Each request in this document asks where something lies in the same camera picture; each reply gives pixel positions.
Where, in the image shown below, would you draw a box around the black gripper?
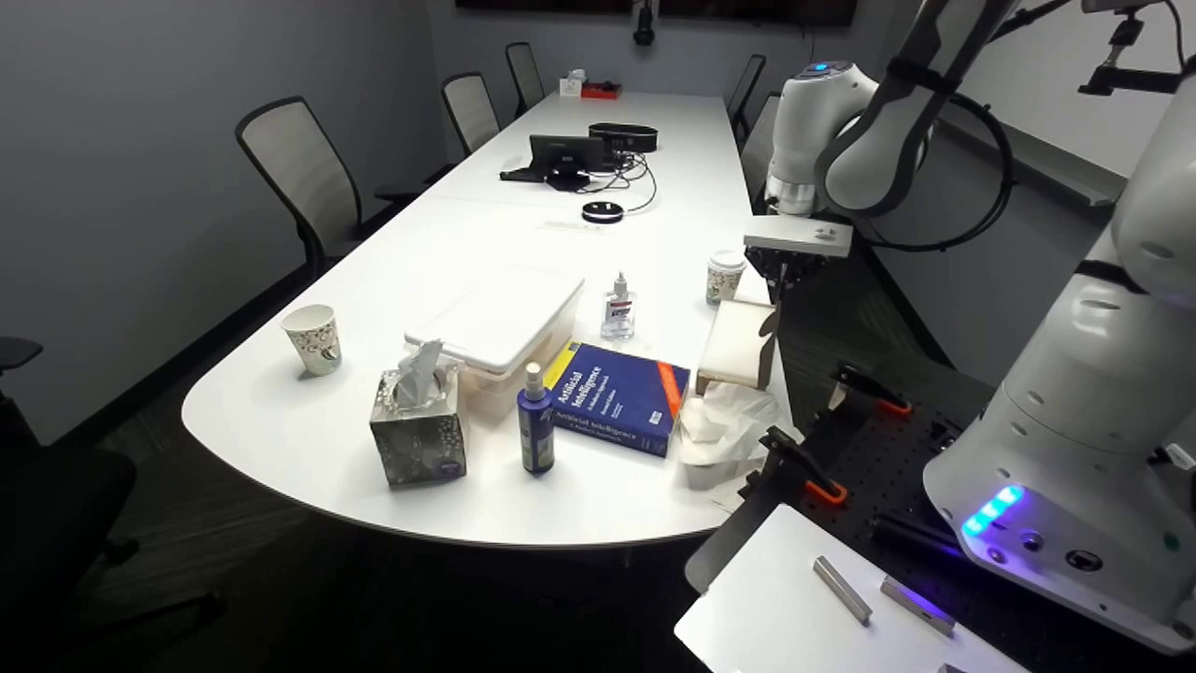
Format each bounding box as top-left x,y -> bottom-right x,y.
746,251 -> 817,394

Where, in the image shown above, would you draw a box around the brown cardboard box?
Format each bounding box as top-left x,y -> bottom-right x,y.
689,264 -> 782,399

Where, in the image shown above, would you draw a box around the black flat device box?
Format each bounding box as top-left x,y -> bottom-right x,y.
585,121 -> 660,156

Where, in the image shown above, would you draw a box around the grey tissue box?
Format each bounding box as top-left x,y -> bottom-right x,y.
366,336 -> 469,495

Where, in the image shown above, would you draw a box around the coffee cup white lid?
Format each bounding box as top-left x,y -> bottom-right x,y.
701,247 -> 746,309

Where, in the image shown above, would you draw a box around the small clear bottle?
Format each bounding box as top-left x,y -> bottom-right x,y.
598,269 -> 639,347

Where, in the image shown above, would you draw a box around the blue book orange stripe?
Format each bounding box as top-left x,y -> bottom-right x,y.
543,339 -> 695,459

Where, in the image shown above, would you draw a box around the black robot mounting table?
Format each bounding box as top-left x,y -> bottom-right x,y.
679,360 -> 1196,673

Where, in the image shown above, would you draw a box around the mesh back office chair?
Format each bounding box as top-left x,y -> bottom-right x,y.
726,49 -> 770,141
436,68 -> 505,161
741,94 -> 784,216
234,94 -> 377,272
499,38 -> 549,112

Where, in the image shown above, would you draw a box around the round black speaker puck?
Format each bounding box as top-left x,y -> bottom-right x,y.
578,193 -> 627,228

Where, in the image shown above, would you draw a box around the blue bottle white cap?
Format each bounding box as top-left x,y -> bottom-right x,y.
514,360 -> 560,480

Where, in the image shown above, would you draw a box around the grey metal bar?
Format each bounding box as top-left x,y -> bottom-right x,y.
879,574 -> 960,642
809,554 -> 879,627

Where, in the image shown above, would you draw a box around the white flat container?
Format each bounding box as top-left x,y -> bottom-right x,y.
402,255 -> 591,384

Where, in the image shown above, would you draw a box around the white board sheet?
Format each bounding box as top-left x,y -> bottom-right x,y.
670,501 -> 1032,673

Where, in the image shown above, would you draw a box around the small patterned paper cup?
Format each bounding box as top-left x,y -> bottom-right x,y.
281,298 -> 346,383

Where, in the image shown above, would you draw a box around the dark upholstered chair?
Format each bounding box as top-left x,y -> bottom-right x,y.
0,332 -> 234,673

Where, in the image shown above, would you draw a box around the black clamp orange handle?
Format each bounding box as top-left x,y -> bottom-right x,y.
828,364 -> 917,424
758,424 -> 855,515

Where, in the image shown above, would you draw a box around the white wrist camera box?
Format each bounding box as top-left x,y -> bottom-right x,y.
741,215 -> 860,261

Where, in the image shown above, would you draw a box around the black table cables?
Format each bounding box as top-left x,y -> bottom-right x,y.
584,146 -> 664,216

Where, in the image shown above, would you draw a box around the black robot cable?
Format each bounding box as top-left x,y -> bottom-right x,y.
813,0 -> 1075,257

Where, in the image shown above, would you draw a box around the black wall screen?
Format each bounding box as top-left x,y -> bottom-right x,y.
451,0 -> 863,29

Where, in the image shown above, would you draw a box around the black camera on mount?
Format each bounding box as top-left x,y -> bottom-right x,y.
1075,0 -> 1196,102

